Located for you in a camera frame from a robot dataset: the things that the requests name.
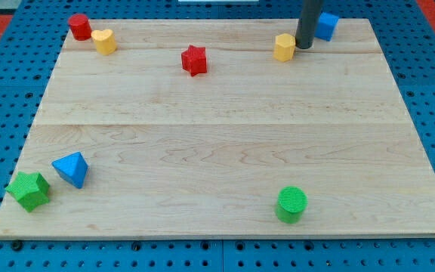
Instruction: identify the red star block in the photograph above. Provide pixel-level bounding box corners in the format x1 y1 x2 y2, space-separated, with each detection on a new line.
181 45 208 76

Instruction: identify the green star block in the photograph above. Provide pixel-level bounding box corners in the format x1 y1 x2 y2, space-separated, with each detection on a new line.
5 172 50 212

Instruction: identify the light wooden board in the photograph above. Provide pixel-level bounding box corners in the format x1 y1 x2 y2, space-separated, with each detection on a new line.
0 19 435 240

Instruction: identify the green cylinder block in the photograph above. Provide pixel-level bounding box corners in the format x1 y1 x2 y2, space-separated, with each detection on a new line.
275 186 308 224

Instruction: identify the yellow hexagon block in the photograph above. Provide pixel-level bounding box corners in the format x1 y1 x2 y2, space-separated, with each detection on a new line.
273 33 295 62

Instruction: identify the yellow heart block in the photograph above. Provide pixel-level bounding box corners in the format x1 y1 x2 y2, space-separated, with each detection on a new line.
91 29 117 55

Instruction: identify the blue triangle block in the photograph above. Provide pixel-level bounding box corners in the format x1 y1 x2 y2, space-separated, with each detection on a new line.
51 152 88 189

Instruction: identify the dark grey pointer rod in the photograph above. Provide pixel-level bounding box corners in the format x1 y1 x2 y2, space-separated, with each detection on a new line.
295 0 324 49

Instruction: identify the blue cube block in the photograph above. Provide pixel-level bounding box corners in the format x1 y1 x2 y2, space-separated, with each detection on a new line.
315 12 340 42

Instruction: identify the red cylinder block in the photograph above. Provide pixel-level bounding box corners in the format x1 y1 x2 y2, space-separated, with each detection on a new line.
67 14 92 41

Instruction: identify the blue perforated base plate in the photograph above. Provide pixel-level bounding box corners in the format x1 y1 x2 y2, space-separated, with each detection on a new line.
0 0 435 271

